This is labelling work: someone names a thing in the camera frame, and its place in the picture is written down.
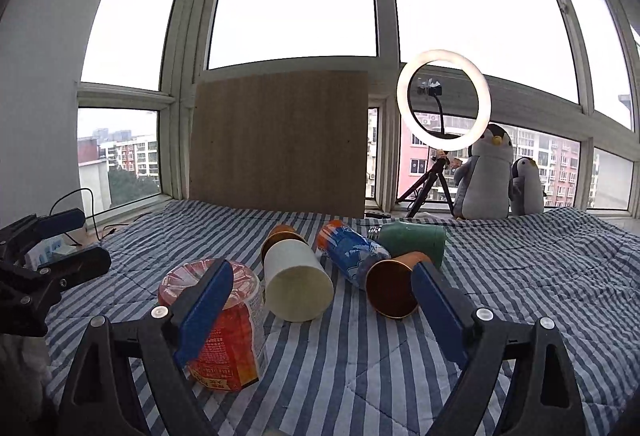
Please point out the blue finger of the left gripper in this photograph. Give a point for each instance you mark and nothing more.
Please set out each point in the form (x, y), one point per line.
(18, 238)

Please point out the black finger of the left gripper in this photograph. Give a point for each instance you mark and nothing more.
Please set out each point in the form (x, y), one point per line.
(77, 267)

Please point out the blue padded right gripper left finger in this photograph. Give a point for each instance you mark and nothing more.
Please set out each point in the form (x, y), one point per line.
(100, 397)

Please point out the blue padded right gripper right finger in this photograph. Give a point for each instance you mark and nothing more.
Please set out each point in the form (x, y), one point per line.
(543, 397)

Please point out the clear cup with red label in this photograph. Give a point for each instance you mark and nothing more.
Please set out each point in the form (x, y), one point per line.
(233, 357)

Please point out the orange cup with dark interior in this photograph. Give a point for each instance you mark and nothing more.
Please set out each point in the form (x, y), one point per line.
(388, 285)

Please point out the cream paper cup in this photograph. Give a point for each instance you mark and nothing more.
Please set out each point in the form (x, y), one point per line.
(297, 287)

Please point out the brown cup behind cream cup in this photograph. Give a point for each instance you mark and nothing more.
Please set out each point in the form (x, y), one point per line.
(279, 233)

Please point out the green insulated bottle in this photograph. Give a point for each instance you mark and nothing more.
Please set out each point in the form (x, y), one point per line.
(400, 238)

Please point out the blue white striped quilt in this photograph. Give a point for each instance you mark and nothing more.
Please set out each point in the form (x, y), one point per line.
(354, 372)

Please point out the large grey penguin plush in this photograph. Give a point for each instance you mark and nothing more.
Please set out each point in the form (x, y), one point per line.
(483, 180)

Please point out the small grey penguin plush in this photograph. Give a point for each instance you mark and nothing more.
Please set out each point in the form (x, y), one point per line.
(525, 189)

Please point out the black tripod stand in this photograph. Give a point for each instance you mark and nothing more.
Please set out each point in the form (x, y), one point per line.
(422, 187)

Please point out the phone holder with gooseneck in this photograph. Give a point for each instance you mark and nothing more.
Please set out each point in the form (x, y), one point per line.
(433, 88)

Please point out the wooden board panel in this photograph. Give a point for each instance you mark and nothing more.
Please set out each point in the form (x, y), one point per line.
(288, 142)

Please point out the glowing ring light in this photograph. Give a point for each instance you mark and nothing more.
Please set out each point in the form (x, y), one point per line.
(480, 86)

